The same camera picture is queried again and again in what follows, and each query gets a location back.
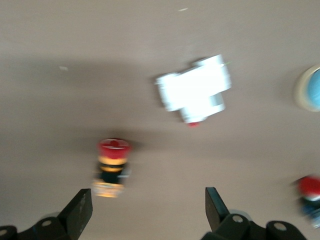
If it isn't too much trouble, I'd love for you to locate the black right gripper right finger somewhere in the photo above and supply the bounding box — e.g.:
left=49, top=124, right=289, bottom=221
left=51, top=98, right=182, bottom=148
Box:
left=201, top=186, right=308, bottom=240

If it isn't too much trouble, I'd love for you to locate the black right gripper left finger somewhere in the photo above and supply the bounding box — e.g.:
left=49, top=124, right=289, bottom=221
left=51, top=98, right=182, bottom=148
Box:
left=18, top=188, right=94, bottom=240

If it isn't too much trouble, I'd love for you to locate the blue bell with white knob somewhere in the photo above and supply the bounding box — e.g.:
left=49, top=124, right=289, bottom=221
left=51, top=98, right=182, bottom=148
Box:
left=293, top=63, right=320, bottom=113

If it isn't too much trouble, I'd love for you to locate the red yellow emergency stop button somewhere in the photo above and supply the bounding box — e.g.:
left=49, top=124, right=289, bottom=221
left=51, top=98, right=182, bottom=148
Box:
left=91, top=137, right=133, bottom=199

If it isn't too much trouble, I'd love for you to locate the white circuit breaker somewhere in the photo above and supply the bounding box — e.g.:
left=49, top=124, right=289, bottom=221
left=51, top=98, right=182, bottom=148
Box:
left=154, top=53, right=233, bottom=129

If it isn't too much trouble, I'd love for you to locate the red mushroom push button switch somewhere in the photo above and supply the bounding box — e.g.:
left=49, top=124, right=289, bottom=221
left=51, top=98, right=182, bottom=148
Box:
left=291, top=174, right=320, bottom=230

